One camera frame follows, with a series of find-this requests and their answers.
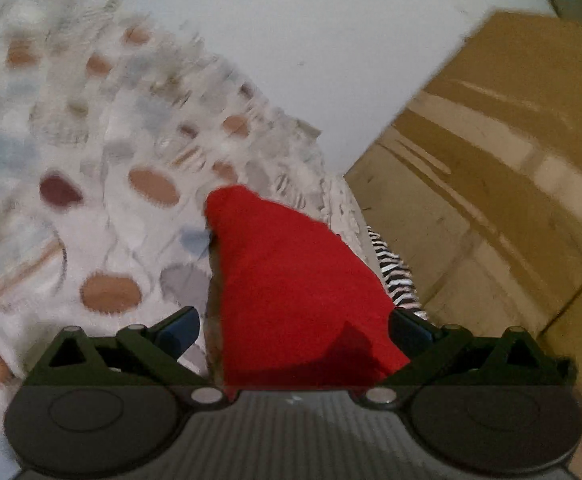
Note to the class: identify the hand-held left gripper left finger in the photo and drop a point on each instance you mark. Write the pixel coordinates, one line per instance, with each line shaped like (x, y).
(182, 327)

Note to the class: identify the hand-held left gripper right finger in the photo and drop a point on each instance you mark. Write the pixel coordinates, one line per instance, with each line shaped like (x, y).
(416, 329)

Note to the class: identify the red small cloth garment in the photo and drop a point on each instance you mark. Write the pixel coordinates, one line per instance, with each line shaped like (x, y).
(291, 285)

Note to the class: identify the black white pink striped blanket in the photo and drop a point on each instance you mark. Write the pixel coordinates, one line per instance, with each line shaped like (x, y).
(396, 275)

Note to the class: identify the circle print white duvet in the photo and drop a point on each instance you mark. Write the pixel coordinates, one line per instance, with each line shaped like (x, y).
(96, 160)

